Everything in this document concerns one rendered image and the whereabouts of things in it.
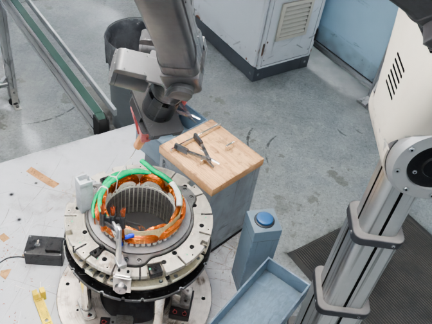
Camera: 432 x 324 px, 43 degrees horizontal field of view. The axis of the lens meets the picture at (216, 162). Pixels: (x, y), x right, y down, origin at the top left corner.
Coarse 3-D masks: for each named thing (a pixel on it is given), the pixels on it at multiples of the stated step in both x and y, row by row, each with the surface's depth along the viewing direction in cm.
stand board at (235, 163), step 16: (208, 128) 148; (192, 144) 142; (208, 144) 143; (224, 144) 144; (240, 144) 145; (176, 160) 137; (192, 160) 138; (224, 160) 139; (240, 160) 140; (256, 160) 141; (192, 176) 135; (208, 176) 134; (224, 176) 135; (240, 176) 138; (208, 192) 133
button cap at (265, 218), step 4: (260, 212) 131; (264, 212) 131; (256, 216) 130; (260, 216) 130; (264, 216) 130; (268, 216) 130; (272, 216) 130; (256, 220) 130; (260, 220) 129; (264, 220) 129; (268, 220) 129; (272, 220) 129; (264, 224) 128; (268, 224) 129
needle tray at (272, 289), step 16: (256, 272) 115; (272, 272) 120; (288, 272) 117; (240, 288) 112; (256, 288) 117; (272, 288) 118; (288, 288) 118; (304, 288) 116; (240, 304) 114; (256, 304) 114; (272, 304) 115; (288, 304) 115; (224, 320) 110; (240, 320) 111; (256, 320) 111; (272, 320) 112
